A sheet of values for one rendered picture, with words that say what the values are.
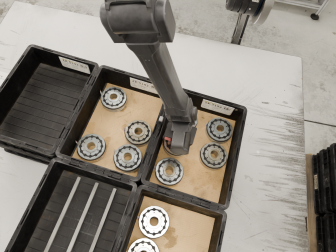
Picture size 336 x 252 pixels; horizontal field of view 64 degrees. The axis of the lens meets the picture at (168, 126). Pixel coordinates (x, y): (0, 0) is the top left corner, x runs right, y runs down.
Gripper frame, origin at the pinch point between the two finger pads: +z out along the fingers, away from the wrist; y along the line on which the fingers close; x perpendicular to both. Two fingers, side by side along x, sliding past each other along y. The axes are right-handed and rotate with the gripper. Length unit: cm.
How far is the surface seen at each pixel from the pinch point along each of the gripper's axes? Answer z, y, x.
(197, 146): 4.5, 8.3, 1.9
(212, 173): 3.9, 16.4, -6.7
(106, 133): 5.3, -27.1, -4.4
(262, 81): 19, 32, 52
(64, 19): 22, -77, 54
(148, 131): 2.2, -11.5, 0.5
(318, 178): 66, 93, 29
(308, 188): 72, 91, 23
